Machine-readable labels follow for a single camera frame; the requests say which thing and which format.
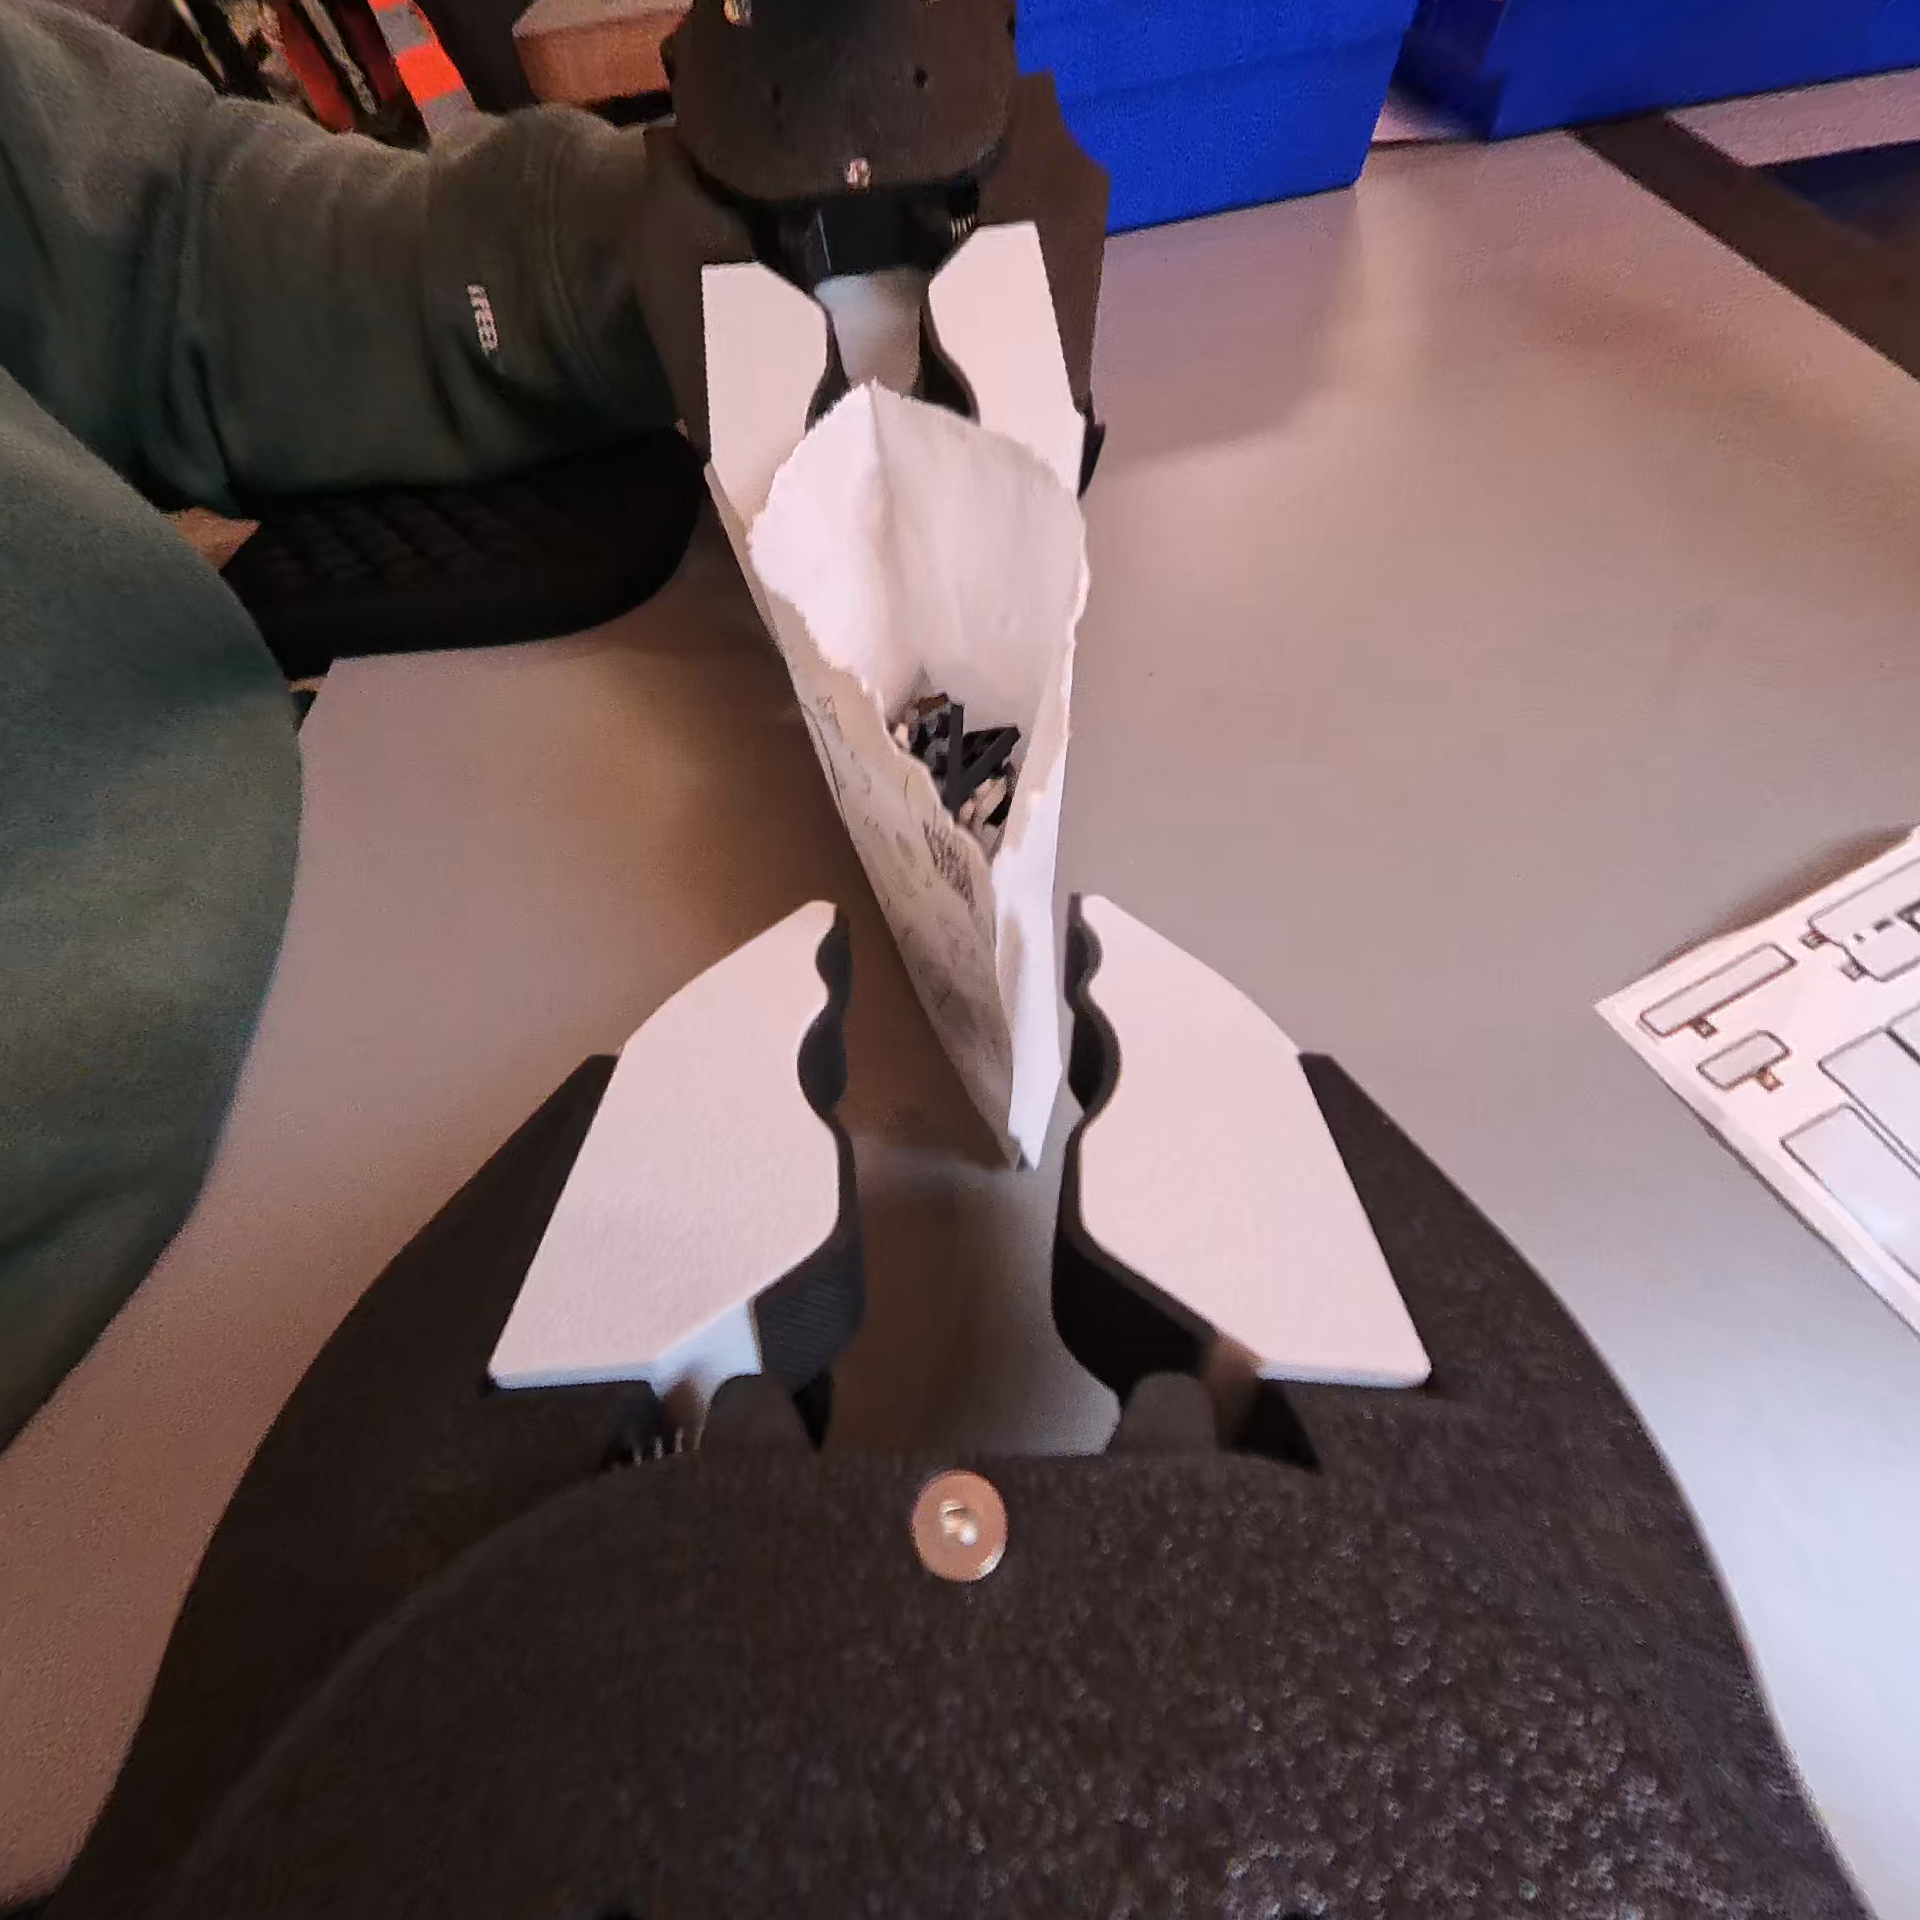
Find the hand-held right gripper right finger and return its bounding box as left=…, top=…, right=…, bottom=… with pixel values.
left=1050, top=894, right=1432, bottom=1440

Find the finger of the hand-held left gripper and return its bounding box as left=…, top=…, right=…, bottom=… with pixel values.
left=697, top=258, right=844, bottom=707
left=916, top=223, right=1090, bottom=498

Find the white sticker sheet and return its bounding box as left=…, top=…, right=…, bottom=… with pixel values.
left=1593, top=826, right=1920, bottom=1338

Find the black padded chair armrest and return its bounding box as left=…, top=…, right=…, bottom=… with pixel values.
left=223, top=435, right=708, bottom=679

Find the blue plastic bin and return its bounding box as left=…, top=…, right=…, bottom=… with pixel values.
left=1015, top=0, right=1419, bottom=238
left=1400, top=0, right=1920, bottom=144

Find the pile of loose lego pieces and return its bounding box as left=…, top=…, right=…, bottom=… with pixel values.
left=881, top=687, right=1034, bottom=830

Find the person's left forearm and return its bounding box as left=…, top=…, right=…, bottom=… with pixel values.
left=0, top=0, right=679, bottom=515

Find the white printed paper bag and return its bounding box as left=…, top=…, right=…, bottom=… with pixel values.
left=748, top=381, right=1090, bottom=1175

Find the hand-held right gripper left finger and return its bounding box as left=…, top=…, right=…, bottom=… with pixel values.
left=486, top=902, right=868, bottom=1419

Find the orange post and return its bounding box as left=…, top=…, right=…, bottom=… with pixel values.
left=359, top=0, right=486, bottom=150

